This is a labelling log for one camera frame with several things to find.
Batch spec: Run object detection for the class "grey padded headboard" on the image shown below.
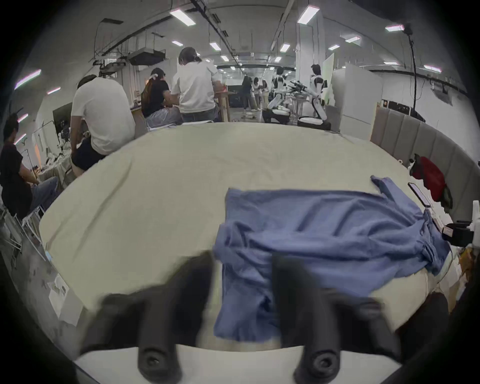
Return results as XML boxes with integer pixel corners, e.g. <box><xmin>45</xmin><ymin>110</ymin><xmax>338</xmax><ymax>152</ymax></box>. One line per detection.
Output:
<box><xmin>370</xmin><ymin>106</ymin><xmax>480</xmax><ymax>222</ymax></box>

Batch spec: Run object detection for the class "white humanoid robot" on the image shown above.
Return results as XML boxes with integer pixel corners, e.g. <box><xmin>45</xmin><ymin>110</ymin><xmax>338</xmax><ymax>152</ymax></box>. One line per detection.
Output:
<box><xmin>262</xmin><ymin>67</ymin><xmax>291</xmax><ymax>124</ymax></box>
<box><xmin>298</xmin><ymin>64</ymin><xmax>332</xmax><ymax>131</ymax></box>

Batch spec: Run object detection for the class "blue shirt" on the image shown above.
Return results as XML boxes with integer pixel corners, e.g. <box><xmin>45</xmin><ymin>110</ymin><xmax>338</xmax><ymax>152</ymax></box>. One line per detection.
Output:
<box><xmin>213</xmin><ymin>175</ymin><xmax>451</xmax><ymax>343</ymax></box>

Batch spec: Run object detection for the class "group of people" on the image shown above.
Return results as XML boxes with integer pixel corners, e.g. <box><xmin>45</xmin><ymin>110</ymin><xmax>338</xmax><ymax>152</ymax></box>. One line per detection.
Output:
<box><xmin>241</xmin><ymin>76</ymin><xmax>271</xmax><ymax>112</ymax></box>

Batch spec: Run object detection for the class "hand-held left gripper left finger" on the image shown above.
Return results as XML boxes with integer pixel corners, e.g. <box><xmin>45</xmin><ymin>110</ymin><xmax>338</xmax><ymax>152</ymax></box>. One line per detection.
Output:
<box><xmin>79</xmin><ymin>250</ymin><xmax>216</xmax><ymax>382</ymax></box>

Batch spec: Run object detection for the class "red bag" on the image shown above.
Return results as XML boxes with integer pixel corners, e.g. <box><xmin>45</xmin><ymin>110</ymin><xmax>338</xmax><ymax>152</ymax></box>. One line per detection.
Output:
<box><xmin>409</xmin><ymin>154</ymin><xmax>453</xmax><ymax>209</ymax></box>

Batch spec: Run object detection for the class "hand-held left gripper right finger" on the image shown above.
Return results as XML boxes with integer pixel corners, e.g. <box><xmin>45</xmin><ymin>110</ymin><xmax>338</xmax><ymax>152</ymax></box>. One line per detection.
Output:
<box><xmin>271</xmin><ymin>252</ymin><xmax>401</xmax><ymax>382</ymax></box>

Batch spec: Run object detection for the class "wooden table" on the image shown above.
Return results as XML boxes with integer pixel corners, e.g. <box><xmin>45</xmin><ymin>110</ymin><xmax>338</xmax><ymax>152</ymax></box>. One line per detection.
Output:
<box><xmin>213</xmin><ymin>85</ymin><xmax>231</xmax><ymax>123</ymax></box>

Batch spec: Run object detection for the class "black phone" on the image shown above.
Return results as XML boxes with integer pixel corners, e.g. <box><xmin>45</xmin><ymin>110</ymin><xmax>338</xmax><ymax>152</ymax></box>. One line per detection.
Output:
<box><xmin>408</xmin><ymin>182</ymin><xmax>432</xmax><ymax>208</ymax></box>

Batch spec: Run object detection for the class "bed with beige sheet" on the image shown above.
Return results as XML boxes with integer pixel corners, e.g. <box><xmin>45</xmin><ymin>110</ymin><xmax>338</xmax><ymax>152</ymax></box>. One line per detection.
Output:
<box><xmin>38</xmin><ymin>122</ymin><xmax>451</xmax><ymax>354</ymax></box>

